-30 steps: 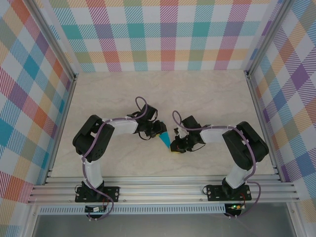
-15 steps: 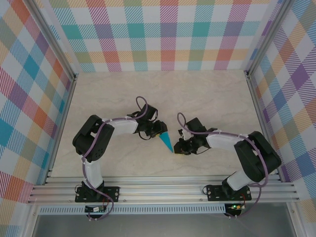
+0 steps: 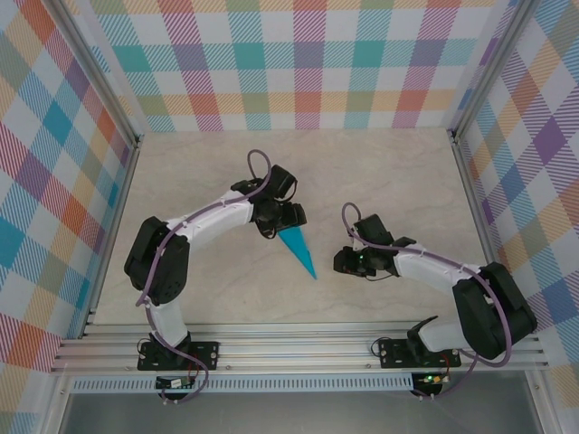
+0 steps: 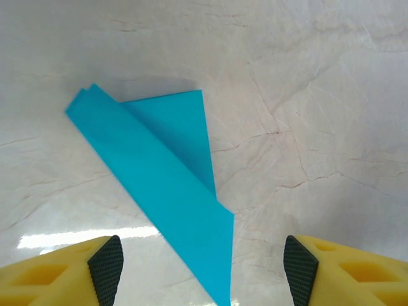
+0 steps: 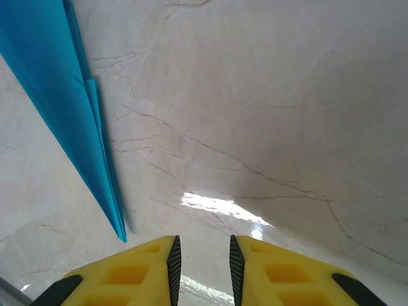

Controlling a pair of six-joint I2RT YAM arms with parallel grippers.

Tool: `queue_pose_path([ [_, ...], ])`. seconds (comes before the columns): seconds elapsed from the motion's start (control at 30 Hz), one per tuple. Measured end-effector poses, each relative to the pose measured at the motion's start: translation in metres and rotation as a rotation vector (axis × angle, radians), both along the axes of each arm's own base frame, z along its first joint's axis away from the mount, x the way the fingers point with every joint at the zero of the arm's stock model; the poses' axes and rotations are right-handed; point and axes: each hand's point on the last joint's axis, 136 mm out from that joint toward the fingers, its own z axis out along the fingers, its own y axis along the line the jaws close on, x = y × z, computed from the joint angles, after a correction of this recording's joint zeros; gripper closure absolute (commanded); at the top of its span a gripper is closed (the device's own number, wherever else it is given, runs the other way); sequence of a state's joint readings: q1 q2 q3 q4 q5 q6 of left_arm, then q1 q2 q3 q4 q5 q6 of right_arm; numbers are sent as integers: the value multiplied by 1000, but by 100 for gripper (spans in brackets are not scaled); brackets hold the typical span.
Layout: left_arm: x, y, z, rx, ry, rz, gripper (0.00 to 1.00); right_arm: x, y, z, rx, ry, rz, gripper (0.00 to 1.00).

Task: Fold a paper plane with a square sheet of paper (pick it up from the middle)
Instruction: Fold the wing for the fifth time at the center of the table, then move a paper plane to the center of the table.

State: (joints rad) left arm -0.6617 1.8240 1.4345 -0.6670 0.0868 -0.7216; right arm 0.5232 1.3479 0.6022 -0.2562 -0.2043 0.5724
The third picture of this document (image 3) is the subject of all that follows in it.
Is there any blue paper sheet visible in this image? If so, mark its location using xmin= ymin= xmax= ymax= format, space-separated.
xmin=276 ymin=225 xmax=318 ymax=280

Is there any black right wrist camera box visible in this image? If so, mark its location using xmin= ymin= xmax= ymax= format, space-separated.
xmin=352 ymin=213 xmax=394 ymax=249

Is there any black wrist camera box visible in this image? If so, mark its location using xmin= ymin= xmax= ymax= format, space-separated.
xmin=266 ymin=164 xmax=300 ymax=201
xmin=352 ymin=213 xmax=394 ymax=249

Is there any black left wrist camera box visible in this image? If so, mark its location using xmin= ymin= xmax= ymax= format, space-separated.
xmin=266 ymin=164 xmax=300 ymax=201

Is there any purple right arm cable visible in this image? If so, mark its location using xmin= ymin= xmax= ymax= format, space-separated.
xmin=340 ymin=202 xmax=516 ymax=401

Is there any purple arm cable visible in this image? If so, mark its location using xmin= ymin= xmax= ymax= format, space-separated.
xmin=340 ymin=202 xmax=516 ymax=401
xmin=135 ymin=149 xmax=273 ymax=405

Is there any aluminium mounting rail beam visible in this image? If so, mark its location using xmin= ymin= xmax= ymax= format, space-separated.
xmin=50 ymin=318 xmax=551 ymax=374

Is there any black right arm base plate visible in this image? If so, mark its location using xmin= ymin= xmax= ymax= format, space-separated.
xmin=378 ymin=336 xmax=462 ymax=370

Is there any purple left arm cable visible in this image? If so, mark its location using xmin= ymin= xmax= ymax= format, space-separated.
xmin=135 ymin=149 xmax=273 ymax=405

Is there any aluminium side rail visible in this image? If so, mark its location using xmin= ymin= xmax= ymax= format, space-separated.
xmin=80 ymin=135 xmax=145 ymax=339
xmin=446 ymin=128 xmax=517 ymax=335

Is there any perforated grey cable tray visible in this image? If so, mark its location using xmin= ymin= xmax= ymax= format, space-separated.
xmin=71 ymin=373 xmax=415 ymax=393

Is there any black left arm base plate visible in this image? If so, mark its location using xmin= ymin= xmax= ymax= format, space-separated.
xmin=137 ymin=341 xmax=222 ymax=373

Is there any aluminium corner post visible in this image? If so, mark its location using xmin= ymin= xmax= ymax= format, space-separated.
xmin=49 ymin=0 xmax=147 ymax=150
xmin=446 ymin=0 xmax=531 ymax=139

